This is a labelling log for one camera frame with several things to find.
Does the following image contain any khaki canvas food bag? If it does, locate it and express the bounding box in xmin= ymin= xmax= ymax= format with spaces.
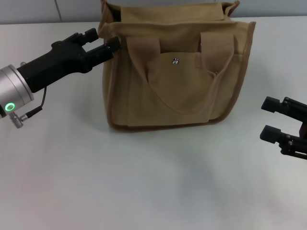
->
xmin=98 ymin=0 xmax=257 ymax=131

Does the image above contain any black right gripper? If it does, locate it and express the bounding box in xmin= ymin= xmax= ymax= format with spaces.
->
xmin=259 ymin=96 xmax=307 ymax=160

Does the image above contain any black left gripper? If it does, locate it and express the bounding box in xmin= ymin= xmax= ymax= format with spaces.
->
xmin=16 ymin=28 xmax=121 ymax=94

